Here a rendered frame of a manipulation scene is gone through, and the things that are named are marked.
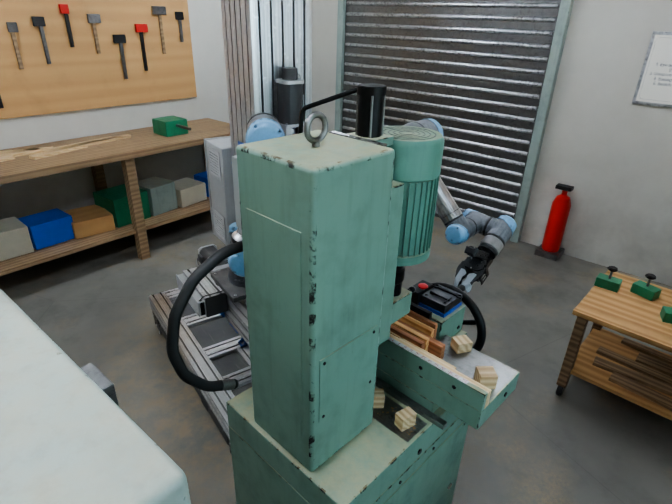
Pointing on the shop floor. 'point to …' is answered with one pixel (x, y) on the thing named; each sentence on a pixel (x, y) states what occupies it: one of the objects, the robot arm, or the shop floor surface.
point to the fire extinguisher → (550, 248)
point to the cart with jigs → (661, 377)
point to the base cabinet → (416, 488)
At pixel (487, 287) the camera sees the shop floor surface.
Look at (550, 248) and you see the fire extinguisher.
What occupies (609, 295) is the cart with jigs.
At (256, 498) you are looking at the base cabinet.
